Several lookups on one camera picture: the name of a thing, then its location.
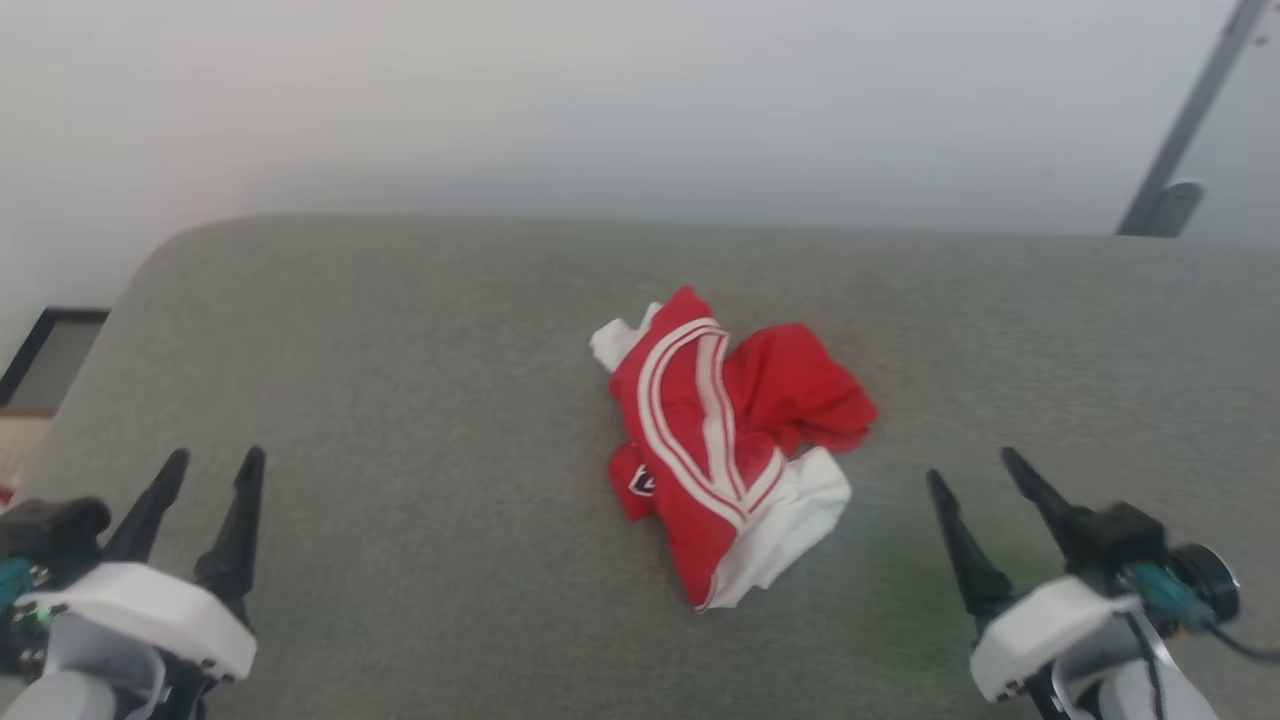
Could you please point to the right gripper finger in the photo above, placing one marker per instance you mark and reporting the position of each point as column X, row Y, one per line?
column 970, row 570
column 1045, row 505

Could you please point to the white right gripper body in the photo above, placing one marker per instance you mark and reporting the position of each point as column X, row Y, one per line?
column 1040, row 625

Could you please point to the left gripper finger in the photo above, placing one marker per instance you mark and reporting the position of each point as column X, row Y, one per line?
column 150, row 510
column 235, row 540

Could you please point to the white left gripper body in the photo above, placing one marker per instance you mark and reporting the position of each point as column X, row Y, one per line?
column 150, row 605

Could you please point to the red and white garment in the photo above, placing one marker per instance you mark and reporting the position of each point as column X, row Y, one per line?
column 700, row 440

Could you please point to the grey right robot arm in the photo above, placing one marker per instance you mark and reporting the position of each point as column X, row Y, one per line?
column 1140, row 690

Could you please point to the black framed panel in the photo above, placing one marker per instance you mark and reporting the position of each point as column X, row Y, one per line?
column 50, row 355

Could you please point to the grey fabric sofa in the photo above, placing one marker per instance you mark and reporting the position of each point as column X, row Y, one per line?
column 450, row 400

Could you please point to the grey metal stand leg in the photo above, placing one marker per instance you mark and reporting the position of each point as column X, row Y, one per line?
column 1180, row 130

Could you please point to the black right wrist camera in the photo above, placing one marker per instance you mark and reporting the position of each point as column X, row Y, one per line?
column 1130, row 545

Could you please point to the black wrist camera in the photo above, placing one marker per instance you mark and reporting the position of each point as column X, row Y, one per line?
column 55, row 535
column 1130, row 545

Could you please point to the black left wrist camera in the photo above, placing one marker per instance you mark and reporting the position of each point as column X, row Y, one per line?
column 55, row 535

